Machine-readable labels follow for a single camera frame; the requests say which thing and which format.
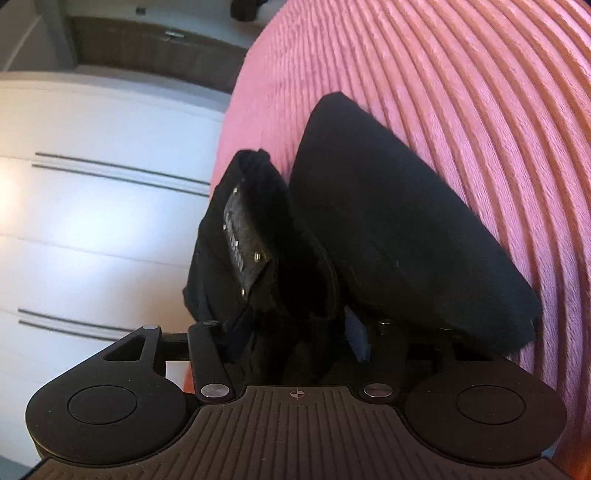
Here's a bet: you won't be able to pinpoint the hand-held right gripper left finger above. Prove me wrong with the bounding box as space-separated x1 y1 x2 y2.
104 307 253 404

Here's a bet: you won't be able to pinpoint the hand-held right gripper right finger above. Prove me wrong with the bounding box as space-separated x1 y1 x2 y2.
344 309 462 403

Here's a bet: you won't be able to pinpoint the black pants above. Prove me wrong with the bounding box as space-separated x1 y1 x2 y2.
182 91 542 385

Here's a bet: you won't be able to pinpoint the white wardrobe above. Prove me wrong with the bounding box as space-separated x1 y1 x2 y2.
0 69 228 467

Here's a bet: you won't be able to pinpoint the pink ribbed blanket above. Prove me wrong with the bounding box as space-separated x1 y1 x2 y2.
166 0 591 480

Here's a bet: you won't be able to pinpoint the grey-brown wooden door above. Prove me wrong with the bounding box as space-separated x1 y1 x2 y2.
68 15 260 94

